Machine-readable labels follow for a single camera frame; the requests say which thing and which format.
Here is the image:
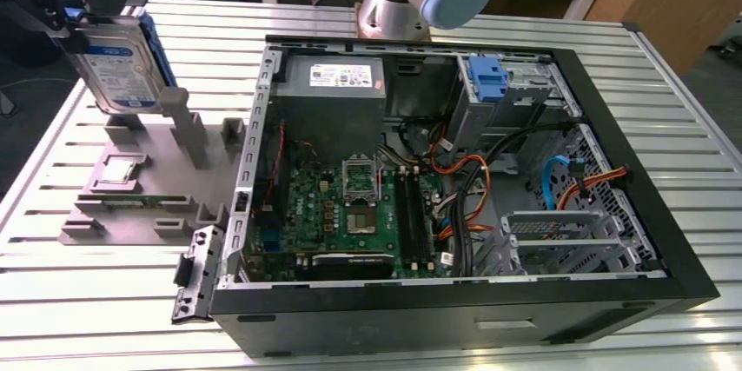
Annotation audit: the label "CPU socket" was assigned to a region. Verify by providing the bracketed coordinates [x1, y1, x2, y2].
[344, 206, 381, 236]

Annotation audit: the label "thin metal locking lever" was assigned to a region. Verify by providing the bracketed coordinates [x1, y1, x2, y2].
[374, 157, 385, 209]

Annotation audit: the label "black PC case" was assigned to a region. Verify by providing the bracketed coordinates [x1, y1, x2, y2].
[170, 33, 720, 357]

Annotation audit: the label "black graphics card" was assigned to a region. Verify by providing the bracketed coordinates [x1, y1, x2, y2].
[309, 251, 394, 281]

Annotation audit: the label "metal socket cover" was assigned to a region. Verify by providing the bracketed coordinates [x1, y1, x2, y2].
[340, 154, 382, 206]

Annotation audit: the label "black RAM slot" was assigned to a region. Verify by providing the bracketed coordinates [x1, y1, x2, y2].
[394, 165, 419, 271]
[411, 165, 437, 271]

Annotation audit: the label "silver CPU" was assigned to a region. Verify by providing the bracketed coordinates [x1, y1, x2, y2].
[96, 156, 141, 186]

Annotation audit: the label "blue data wire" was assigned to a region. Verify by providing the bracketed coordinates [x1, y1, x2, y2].
[541, 154, 587, 212]

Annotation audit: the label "green RAM stick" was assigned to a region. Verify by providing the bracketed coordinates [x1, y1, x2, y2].
[96, 195, 168, 210]

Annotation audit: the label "orange wire bundle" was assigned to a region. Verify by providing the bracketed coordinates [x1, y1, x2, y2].
[431, 155, 495, 242]

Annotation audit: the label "red yellow power wire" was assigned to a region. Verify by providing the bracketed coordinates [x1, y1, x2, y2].
[556, 163, 633, 212]

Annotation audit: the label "hard disk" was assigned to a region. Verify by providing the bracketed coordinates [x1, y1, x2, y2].
[60, 8, 178, 116]

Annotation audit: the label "green motherboard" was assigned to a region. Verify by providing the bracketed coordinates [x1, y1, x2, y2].
[248, 153, 459, 281]

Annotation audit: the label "metal drive cage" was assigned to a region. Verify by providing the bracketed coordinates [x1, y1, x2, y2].
[448, 53, 580, 159]

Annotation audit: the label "blue plastic drive latch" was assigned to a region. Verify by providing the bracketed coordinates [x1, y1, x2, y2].
[467, 55, 509, 103]

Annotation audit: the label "grey parts rack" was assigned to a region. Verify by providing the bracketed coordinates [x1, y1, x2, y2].
[57, 86, 249, 247]

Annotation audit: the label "grey power supply unit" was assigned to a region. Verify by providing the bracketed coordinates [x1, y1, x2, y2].
[269, 54, 388, 163]

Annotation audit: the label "metal disk bay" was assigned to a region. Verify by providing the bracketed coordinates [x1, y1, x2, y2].
[472, 209, 644, 279]

